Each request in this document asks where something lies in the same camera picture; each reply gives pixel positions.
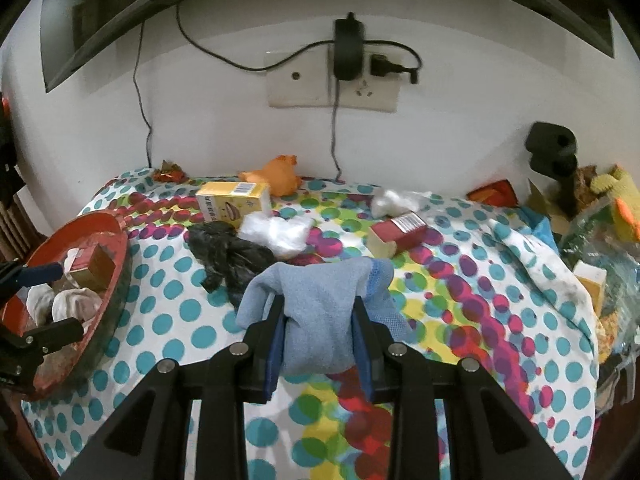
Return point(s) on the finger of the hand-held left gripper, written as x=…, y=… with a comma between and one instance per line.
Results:
x=55, y=332
x=42, y=274

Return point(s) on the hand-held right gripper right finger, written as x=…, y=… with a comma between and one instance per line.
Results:
x=364, y=355

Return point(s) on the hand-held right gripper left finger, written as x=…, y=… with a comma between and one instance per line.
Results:
x=274, y=350

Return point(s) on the small white sock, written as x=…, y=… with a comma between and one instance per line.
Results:
x=40, y=305

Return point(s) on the grey-white sock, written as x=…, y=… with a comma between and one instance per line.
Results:
x=77, y=305

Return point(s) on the large red box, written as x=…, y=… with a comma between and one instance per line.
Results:
x=90, y=267

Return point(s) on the large light blue sock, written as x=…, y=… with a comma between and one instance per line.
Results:
x=315, y=310

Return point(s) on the round red tray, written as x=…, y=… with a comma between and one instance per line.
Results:
x=107, y=305

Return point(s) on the white plastic bag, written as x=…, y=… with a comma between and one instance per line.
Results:
x=275, y=232

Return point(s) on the small dark red box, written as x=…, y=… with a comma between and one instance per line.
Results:
x=400, y=232

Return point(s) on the yellow box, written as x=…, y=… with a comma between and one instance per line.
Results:
x=232, y=200

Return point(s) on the black plastic bag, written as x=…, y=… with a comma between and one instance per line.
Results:
x=230, y=255

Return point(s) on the polka dot table cloth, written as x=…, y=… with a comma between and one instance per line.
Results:
x=475, y=320

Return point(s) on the red candy wrapper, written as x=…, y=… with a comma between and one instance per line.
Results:
x=169, y=172

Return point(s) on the orange toy pig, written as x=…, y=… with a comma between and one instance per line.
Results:
x=275, y=175

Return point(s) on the red packet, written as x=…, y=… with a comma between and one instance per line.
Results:
x=492, y=194

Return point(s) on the brown cardboard piece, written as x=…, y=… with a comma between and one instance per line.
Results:
x=542, y=207

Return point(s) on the small yellow carton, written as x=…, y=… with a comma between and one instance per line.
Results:
x=590, y=287

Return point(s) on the black television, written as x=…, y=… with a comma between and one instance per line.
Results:
x=100, y=20

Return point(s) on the large clear plastic bag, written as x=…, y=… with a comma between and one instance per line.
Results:
x=620, y=280

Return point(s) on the black plug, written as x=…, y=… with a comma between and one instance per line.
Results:
x=382, y=64

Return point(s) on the yellow plush toy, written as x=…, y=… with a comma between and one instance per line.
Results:
x=620, y=195

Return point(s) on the black power adapter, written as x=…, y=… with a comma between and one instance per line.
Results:
x=349, y=47

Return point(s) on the white wall power socket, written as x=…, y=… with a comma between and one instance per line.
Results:
x=367, y=96

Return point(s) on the white wall plate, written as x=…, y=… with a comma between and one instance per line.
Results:
x=297, y=82

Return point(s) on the black camera stand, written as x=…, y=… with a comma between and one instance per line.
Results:
x=550, y=145

